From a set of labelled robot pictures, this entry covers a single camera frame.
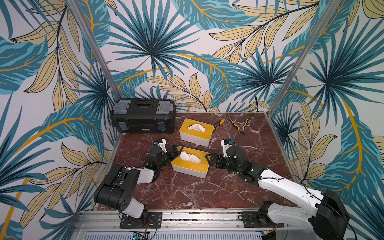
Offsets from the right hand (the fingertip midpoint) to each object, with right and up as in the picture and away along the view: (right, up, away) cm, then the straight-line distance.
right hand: (211, 156), depth 79 cm
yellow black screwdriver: (+12, +20, +34) cm, 41 cm away
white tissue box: (-7, +7, +18) cm, 21 cm away
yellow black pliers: (+24, +15, +31) cm, 42 cm away
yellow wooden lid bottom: (-4, -6, +2) cm, 8 cm away
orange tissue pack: (-7, +16, +14) cm, 22 cm away
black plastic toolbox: (-41, +23, +17) cm, 50 cm away
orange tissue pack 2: (-14, 0, +1) cm, 14 cm away
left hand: (-17, +2, +9) cm, 19 cm away
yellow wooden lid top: (0, +11, +17) cm, 21 cm away
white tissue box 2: (-12, -9, +4) cm, 16 cm away
